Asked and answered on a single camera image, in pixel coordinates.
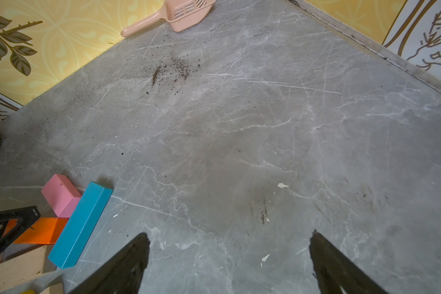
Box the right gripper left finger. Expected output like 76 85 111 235
72 233 150 294

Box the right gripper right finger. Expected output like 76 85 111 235
309 231 386 294

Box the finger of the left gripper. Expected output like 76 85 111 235
0 206 40 254

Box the red-orange block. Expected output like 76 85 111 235
13 218 68 245

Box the teal block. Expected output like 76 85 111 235
48 181 113 269

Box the pink block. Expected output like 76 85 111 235
41 174 82 218

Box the natural wood block middle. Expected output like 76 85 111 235
0 245 56 293

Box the natural wood block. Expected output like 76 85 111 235
39 283 64 294
0 245 56 293

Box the natural wood block lower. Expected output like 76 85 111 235
39 283 64 294

